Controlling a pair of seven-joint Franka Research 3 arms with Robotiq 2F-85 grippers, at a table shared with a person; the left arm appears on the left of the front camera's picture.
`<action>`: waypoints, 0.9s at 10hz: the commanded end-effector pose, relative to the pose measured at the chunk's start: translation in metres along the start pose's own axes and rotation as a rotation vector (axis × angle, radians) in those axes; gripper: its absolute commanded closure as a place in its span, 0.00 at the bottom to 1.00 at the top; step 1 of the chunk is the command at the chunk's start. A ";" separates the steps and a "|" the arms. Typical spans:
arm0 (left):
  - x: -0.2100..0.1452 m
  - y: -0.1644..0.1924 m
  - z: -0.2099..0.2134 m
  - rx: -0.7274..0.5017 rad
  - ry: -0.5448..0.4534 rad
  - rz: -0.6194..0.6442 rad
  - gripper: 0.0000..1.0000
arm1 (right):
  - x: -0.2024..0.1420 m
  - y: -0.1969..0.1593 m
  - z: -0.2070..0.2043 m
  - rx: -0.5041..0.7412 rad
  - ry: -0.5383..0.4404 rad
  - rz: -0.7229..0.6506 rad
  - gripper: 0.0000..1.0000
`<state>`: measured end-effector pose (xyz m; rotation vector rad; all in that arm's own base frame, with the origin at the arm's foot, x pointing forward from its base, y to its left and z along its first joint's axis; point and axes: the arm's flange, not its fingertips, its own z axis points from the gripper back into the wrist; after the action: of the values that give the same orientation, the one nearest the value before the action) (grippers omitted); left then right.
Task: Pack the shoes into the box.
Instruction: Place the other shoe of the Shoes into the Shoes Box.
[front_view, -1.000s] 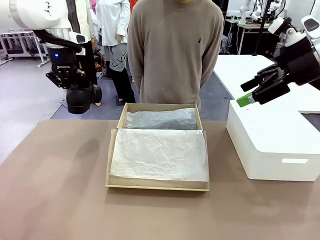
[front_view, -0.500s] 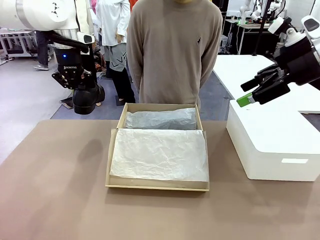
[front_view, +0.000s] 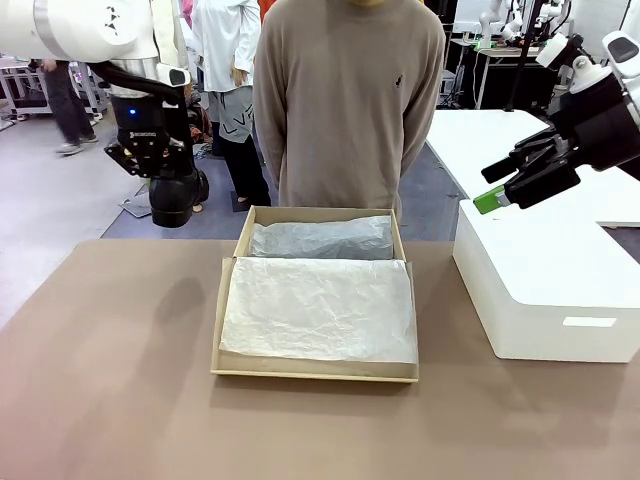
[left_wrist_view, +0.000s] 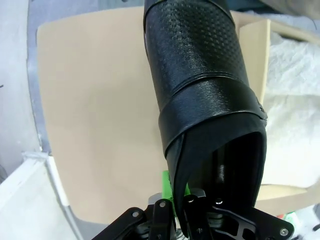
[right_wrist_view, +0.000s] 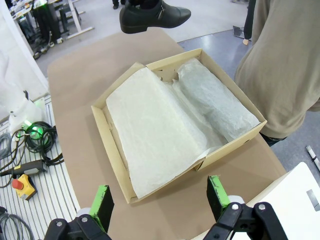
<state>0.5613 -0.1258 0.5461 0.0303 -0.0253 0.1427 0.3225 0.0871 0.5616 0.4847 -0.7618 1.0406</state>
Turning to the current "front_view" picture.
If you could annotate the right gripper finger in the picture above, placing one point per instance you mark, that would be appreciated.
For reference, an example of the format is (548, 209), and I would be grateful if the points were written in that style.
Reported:
(545, 184)
(537, 148)

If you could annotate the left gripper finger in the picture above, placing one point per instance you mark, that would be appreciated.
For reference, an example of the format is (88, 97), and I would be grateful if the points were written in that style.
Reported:
(179, 155)
(125, 157)

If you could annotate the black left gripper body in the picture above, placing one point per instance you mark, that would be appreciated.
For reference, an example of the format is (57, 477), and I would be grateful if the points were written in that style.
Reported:
(142, 130)

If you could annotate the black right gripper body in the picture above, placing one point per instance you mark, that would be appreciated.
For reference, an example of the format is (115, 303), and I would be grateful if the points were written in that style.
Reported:
(605, 125)

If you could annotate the black leather buckle shoe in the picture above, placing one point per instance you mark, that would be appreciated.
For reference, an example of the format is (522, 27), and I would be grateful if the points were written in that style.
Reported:
(172, 200)

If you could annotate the white tissue paper sheet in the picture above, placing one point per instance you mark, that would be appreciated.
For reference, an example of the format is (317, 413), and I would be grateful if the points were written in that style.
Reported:
(320, 310)

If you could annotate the brown cardboard shoe box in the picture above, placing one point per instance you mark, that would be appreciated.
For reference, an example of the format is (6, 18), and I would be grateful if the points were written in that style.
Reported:
(300, 371)

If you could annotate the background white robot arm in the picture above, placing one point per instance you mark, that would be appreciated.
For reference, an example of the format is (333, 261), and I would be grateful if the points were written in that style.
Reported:
(487, 20)

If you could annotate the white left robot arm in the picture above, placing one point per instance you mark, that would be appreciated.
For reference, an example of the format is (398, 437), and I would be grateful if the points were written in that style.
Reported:
(75, 25)

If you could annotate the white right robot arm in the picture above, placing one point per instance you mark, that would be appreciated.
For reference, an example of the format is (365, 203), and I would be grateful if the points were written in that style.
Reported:
(620, 70)

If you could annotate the white storage box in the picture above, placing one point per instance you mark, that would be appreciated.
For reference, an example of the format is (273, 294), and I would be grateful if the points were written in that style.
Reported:
(540, 280)

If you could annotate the white side table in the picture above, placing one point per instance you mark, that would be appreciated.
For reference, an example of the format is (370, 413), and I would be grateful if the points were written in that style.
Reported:
(475, 150)

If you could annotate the walking person in dark clothes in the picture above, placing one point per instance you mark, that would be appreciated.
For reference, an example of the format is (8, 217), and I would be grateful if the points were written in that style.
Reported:
(65, 100)

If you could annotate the black stand pole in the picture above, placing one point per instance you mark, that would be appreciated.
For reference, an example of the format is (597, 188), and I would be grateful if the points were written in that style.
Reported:
(525, 50)

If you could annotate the person in beige sweater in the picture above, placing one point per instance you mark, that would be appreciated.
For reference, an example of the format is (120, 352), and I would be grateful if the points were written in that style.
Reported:
(345, 100)

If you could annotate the grey mannequin base plate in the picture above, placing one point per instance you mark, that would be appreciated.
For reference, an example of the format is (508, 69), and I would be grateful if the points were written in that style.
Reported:
(132, 207)

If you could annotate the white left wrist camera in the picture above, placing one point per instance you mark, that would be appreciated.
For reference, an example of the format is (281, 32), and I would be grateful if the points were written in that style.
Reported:
(177, 76)

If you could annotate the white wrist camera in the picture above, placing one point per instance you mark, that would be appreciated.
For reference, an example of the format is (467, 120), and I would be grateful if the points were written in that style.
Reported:
(177, 76)
(550, 50)

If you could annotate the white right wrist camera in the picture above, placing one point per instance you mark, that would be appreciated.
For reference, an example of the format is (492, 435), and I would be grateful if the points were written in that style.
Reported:
(550, 50)

